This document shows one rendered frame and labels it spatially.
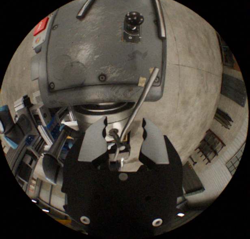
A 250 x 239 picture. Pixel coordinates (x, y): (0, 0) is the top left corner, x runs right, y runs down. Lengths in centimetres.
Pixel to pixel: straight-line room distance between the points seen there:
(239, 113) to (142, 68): 657
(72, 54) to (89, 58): 5
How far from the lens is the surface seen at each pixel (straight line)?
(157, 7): 36
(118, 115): 28
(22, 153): 87
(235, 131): 697
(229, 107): 668
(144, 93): 17
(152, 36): 28
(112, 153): 90
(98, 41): 24
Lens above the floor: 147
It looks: 59 degrees down
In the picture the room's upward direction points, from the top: 162 degrees clockwise
